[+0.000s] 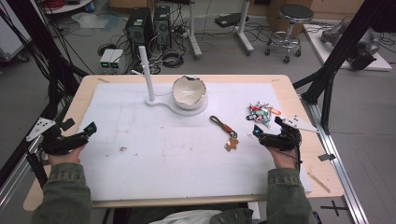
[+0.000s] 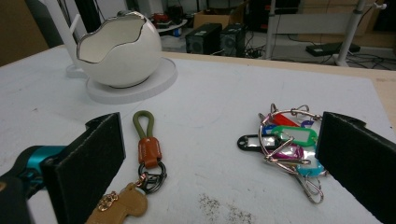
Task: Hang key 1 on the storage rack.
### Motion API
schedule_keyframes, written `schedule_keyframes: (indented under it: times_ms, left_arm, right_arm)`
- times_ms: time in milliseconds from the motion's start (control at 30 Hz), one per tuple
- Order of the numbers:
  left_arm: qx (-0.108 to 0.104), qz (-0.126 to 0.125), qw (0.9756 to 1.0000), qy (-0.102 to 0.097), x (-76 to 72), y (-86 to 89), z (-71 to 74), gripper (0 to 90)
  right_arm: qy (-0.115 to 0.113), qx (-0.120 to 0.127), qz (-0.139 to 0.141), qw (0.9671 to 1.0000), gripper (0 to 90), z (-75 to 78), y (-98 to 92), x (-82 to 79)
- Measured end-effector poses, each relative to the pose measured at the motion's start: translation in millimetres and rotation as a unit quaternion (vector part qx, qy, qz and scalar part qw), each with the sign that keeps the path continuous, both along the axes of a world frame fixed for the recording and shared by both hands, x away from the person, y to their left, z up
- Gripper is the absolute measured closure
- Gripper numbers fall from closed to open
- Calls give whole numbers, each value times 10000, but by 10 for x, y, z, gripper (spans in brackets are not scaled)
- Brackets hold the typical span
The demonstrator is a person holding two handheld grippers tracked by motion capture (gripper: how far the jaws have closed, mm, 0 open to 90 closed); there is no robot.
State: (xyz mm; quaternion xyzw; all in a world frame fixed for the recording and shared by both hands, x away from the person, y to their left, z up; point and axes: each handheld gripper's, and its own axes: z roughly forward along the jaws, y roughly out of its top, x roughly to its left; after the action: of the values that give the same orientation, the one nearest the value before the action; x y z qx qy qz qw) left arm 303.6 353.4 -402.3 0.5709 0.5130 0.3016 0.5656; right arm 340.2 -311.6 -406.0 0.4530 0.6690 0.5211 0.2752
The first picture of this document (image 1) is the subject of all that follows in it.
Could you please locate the white mat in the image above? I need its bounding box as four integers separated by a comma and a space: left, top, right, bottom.
78, 81, 313, 202

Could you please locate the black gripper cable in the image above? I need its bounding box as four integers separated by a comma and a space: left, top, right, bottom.
291, 145, 304, 174

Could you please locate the white table leg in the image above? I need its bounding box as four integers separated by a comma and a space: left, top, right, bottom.
186, 0, 203, 61
235, 0, 255, 57

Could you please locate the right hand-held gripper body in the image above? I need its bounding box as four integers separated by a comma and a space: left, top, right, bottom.
258, 115, 320, 152

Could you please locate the large black computer tower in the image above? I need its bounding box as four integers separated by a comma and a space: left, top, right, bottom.
125, 7, 154, 61

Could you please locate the person's left hand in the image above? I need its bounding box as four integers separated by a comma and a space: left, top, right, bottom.
48, 144, 87, 166

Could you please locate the small black computer tower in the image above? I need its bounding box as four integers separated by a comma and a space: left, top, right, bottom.
152, 5, 172, 50

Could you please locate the person's right hand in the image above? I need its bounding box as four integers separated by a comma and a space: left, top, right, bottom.
267, 146, 301, 171

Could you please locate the round black stool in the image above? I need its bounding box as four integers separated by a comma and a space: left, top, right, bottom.
264, 3, 315, 64

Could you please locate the white power supply box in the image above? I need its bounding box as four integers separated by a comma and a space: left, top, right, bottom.
99, 49, 115, 69
108, 49, 124, 70

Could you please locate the coiled black cable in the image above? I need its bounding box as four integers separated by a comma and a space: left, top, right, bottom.
161, 49, 186, 69

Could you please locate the green loop leather keychain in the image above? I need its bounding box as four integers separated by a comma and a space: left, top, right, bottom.
209, 115, 240, 153

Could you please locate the white platform with machine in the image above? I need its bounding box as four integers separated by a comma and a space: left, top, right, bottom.
303, 16, 393, 72

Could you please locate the white cloth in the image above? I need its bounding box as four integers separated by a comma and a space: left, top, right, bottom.
148, 209, 224, 224

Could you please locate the pile of colourful key tags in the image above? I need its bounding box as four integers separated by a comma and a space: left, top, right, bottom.
247, 101, 282, 129

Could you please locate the aluminium rail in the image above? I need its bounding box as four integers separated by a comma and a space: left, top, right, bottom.
299, 93, 371, 224

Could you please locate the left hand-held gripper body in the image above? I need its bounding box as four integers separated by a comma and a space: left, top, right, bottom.
26, 117, 92, 156

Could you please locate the white bowl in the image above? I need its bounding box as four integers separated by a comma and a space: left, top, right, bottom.
171, 75, 207, 110

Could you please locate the white key stand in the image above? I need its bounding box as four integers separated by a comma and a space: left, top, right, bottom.
131, 46, 209, 118

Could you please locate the flat black device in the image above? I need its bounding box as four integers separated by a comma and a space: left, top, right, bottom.
214, 12, 250, 29

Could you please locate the green jacket hem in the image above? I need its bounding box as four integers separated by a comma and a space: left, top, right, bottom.
217, 207, 255, 224

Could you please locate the black frame strut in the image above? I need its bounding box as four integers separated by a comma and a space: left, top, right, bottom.
292, 0, 396, 135
0, 0, 92, 188

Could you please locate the wooden stick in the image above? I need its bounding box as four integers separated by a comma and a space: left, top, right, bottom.
306, 171, 332, 194

